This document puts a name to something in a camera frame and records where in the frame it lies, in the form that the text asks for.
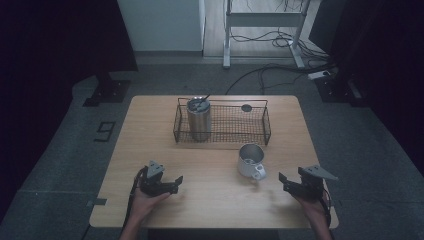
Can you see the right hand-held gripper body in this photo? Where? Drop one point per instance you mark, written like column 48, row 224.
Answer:
column 311, row 185

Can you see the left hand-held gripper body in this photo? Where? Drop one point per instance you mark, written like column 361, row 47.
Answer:
column 151, row 183

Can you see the steel tumbler with lid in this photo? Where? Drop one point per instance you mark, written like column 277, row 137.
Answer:
column 199, row 121

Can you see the person's left hand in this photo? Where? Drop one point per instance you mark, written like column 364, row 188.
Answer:
column 145, row 205

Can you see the person's right hand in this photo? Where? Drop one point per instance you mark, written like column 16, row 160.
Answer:
column 311, row 210

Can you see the white mug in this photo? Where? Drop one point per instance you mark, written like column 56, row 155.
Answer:
column 250, row 163

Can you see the grey tape strip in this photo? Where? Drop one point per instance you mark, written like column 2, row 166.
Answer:
column 97, row 202

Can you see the black stand base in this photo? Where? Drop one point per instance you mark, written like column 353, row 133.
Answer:
column 108, row 91
column 336, row 91

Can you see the white power strip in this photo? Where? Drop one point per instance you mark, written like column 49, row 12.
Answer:
column 318, row 74

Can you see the dark curtain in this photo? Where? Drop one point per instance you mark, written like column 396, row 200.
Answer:
column 50, row 50
column 383, row 50

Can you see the white cabinet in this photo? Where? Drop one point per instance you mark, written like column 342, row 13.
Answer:
column 163, row 25

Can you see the white metal desk frame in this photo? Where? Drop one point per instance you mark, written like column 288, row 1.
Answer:
column 263, row 19

